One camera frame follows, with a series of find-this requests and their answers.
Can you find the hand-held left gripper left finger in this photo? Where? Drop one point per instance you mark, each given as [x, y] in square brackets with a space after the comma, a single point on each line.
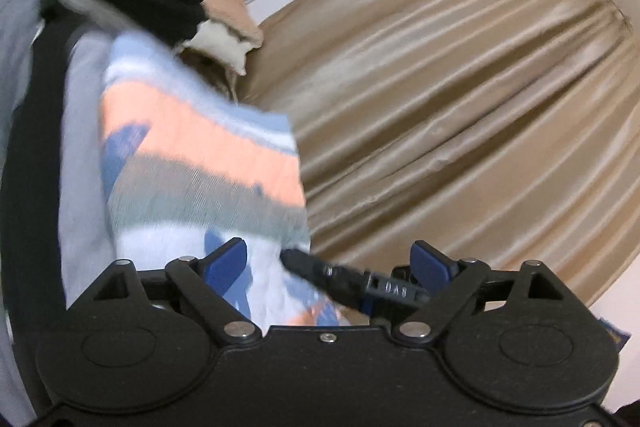
[227, 264]

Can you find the beige curtain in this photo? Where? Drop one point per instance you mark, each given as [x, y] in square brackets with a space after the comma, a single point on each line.
[450, 107]

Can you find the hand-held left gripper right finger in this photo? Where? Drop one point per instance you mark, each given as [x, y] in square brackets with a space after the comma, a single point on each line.
[432, 264]

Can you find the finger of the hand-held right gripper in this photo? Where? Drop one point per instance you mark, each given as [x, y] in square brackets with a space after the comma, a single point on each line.
[345, 282]

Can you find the stack of folded dark clothes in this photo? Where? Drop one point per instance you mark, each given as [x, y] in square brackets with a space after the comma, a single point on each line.
[35, 182]

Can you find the tan folded garment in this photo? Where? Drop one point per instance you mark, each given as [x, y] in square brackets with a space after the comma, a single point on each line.
[232, 9]

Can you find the white crumpled cloth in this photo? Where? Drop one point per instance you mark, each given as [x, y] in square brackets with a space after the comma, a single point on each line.
[220, 47]

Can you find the blue orange patterned towel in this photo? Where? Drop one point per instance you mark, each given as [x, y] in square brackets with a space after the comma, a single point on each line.
[200, 157]

